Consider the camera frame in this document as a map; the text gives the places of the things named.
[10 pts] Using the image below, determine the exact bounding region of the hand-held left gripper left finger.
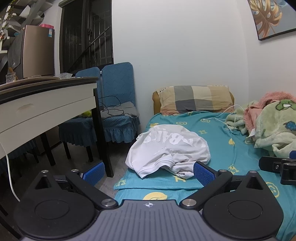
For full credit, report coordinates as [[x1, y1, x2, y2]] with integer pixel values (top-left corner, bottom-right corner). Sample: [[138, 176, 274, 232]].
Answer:
[[23, 161, 118, 210]]

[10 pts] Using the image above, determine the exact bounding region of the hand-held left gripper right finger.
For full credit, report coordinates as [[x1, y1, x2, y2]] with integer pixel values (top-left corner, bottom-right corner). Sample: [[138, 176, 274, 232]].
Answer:
[[180, 161, 274, 210]]

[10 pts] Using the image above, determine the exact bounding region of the white printed t-shirt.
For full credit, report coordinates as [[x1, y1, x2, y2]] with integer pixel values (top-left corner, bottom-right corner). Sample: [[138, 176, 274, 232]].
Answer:
[[125, 124, 211, 180]]

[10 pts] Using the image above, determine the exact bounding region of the teal printed bed sheet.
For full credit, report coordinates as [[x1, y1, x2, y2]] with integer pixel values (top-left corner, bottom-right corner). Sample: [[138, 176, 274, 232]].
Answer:
[[113, 111, 296, 241]]

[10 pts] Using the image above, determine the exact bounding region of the green plush printed blanket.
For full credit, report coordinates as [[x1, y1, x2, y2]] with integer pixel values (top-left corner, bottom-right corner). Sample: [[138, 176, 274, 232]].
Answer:
[[225, 100, 296, 158]]

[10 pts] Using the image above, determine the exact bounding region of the pink fuzzy blanket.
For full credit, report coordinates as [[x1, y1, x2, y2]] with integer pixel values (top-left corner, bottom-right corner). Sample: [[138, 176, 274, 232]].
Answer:
[[243, 91, 296, 136]]

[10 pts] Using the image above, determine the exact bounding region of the plaid pillow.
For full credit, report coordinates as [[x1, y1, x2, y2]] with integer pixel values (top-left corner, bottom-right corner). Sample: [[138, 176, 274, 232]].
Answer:
[[156, 85, 232, 115]]

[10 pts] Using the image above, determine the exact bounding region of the grey cloth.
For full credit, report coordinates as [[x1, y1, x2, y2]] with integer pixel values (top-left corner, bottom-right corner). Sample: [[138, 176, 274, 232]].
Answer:
[[100, 101, 140, 120]]

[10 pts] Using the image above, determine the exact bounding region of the white table with black legs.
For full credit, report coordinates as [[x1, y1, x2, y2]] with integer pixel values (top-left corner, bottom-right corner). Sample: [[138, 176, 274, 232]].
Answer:
[[0, 76, 115, 241]]

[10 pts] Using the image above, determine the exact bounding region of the brown wooden board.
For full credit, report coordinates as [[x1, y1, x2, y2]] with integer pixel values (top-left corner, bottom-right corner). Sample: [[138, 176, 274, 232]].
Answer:
[[23, 75, 62, 81]]

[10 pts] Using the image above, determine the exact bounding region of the bronze fridge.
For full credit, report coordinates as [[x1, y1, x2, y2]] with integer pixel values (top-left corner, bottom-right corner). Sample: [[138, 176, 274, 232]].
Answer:
[[8, 25, 55, 79]]

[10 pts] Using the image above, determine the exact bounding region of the dark barred window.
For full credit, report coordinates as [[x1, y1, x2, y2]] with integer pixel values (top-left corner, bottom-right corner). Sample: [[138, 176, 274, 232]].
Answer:
[[59, 0, 114, 75]]

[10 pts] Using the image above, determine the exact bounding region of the white staircase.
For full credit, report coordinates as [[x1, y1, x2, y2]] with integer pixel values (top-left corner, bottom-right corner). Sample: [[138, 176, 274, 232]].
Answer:
[[0, 0, 45, 52]]

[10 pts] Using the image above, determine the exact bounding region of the white charging cable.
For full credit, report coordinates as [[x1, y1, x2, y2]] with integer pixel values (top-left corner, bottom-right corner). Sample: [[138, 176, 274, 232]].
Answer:
[[201, 105, 249, 135]]

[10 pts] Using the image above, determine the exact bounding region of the black cable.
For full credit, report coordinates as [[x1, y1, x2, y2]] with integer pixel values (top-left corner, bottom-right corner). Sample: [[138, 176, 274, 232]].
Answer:
[[98, 95, 125, 116]]

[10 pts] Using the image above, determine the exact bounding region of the white power cable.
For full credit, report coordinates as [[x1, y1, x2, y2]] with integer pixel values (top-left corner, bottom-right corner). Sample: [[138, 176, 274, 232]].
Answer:
[[0, 141, 21, 202]]

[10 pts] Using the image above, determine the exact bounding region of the framed leaf wall picture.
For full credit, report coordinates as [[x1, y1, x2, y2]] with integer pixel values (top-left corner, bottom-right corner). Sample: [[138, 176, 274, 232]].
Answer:
[[247, 0, 296, 41]]

